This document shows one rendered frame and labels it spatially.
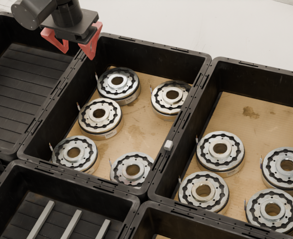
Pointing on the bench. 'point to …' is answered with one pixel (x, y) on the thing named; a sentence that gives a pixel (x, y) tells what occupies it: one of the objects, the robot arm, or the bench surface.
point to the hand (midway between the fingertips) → (78, 51)
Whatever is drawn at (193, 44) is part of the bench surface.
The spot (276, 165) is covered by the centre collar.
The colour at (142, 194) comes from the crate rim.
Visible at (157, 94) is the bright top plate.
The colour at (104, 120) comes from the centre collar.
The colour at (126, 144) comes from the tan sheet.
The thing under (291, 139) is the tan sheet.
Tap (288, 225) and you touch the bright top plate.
